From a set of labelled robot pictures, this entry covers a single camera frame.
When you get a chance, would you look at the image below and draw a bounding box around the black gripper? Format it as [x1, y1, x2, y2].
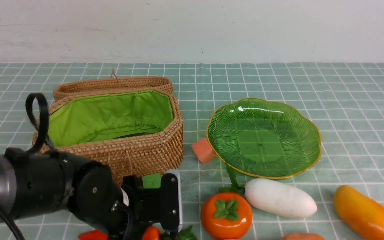
[111, 173, 179, 240]

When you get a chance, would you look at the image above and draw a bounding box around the red carrot with leaves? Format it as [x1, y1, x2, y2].
[78, 225, 197, 240]

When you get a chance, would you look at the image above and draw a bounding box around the orange persimmon green calyx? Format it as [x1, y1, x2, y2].
[201, 192, 253, 240]

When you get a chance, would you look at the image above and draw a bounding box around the white radish with leaves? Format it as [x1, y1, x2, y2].
[219, 164, 318, 219]

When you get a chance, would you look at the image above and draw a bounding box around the brown potato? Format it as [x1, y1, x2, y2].
[281, 232, 325, 240]

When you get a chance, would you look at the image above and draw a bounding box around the orange yellow mango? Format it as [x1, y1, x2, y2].
[333, 184, 384, 240]

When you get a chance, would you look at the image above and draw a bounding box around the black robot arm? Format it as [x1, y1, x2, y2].
[0, 148, 183, 240]

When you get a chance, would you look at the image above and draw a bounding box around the green foam cube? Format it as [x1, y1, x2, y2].
[142, 173, 161, 189]

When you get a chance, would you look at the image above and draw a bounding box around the orange foam cube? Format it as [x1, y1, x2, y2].
[192, 138, 216, 164]

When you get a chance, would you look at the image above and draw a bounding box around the woven wicker basket green lining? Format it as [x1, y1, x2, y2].
[48, 88, 183, 184]

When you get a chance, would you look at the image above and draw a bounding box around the green glass leaf plate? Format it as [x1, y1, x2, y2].
[206, 98, 322, 180]

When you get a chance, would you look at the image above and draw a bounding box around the woven wicker basket lid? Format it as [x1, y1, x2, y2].
[53, 76, 173, 101]

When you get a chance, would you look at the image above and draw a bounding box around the green checked tablecloth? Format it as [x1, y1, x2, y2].
[0, 62, 384, 240]

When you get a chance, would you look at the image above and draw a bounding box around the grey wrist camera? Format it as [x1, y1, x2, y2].
[165, 169, 183, 232]

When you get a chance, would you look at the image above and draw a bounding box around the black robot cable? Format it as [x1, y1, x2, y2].
[0, 93, 50, 240]

